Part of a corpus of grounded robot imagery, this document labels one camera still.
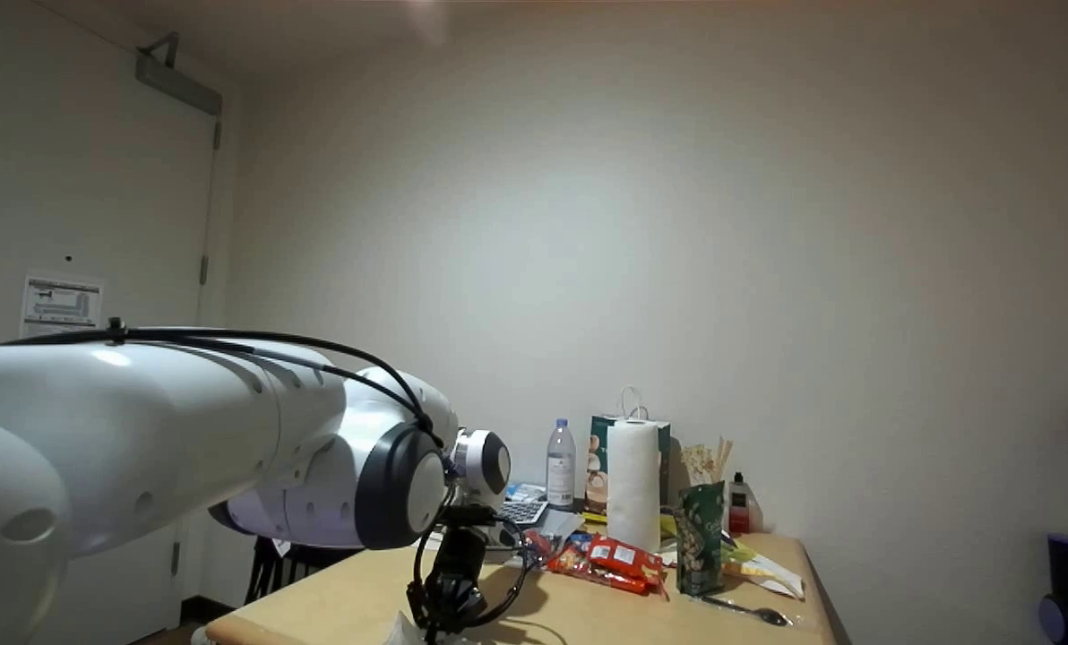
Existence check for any white door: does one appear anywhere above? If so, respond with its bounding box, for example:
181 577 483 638
0 0 220 645

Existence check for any green bottle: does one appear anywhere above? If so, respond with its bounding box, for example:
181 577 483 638
672 477 732 599

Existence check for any blue tissue pack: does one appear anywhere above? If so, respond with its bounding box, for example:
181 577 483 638
499 482 551 531

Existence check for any green printed paper bag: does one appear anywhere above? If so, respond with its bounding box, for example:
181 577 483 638
586 397 690 518

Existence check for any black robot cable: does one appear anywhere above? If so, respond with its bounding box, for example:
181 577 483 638
10 316 543 635

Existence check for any large red snack packet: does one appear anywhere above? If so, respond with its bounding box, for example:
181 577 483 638
580 536 668 599

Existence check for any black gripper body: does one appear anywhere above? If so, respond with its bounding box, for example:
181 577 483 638
432 507 494 589

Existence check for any white sachet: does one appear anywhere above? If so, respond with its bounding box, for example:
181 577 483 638
734 550 808 602

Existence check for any white paper towel roll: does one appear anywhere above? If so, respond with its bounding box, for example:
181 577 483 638
603 417 667 555

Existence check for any clear plastic water bottle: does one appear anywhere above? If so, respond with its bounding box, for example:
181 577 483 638
541 417 580 513

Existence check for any white paper door notice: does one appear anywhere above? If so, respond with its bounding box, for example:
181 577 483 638
16 278 103 336

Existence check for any small red snack packet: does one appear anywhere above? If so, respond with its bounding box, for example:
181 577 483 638
543 531 598 577

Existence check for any bundle of wooden sticks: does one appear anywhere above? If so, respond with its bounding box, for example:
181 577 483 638
678 436 739 489

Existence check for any grey door closer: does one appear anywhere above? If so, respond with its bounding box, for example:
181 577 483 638
131 31 225 120

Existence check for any dark chair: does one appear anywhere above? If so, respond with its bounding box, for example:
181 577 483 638
243 536 364 606

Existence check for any dark metal spoon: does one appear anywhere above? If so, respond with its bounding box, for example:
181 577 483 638
707 590 795 631

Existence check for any small dark sauce bottle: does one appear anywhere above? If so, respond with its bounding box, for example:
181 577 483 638
723 470 763 539

